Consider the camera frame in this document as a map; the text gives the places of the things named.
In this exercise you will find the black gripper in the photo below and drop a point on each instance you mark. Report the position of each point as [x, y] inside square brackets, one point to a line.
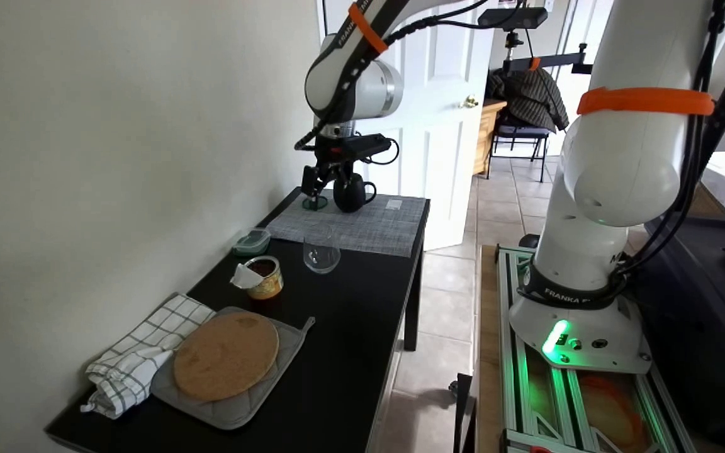
[341, 149]

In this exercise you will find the clear glass cup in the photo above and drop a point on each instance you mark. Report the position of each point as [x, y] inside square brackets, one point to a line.
[320, 256]

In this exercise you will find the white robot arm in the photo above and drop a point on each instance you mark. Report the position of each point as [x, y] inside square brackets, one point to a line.
[623, 159]

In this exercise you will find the grey woven placemat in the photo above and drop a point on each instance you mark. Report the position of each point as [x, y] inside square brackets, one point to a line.
[371, 225]

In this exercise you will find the small cup with spoon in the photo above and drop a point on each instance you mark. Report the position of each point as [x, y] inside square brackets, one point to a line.
[267, 285]

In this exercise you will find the small container with teal lid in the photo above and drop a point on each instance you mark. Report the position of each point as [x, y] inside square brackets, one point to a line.
[252, 239]

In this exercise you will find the white panel door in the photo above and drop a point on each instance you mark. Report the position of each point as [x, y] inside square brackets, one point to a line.
[439, 167]

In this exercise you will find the black table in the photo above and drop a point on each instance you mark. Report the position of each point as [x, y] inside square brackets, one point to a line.
[339, 335]

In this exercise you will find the wooden cabinet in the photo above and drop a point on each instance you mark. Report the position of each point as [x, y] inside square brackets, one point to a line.
[487, 139]

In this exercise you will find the round wooden board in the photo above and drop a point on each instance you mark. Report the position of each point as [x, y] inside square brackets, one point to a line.
[225, 356]

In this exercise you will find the black metal chair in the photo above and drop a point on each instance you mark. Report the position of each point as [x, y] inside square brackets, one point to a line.
[520, 139]

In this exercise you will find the dark jacket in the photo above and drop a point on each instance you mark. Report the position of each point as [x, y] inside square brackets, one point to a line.
[534, 96]

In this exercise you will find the grey quilted pot holder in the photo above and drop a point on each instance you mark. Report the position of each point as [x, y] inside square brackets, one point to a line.
[237, 411]

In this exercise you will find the white checked dish towel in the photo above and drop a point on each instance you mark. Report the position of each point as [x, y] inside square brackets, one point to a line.
[139, 356]

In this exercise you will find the black folding stand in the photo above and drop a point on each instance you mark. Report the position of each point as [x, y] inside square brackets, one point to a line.
[465, 416]

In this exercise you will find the black camera on stand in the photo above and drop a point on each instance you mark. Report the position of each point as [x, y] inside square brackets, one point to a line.
[515, 16]

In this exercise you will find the aluminium mounting frame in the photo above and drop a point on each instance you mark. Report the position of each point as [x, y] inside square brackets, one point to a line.
[515, 393]

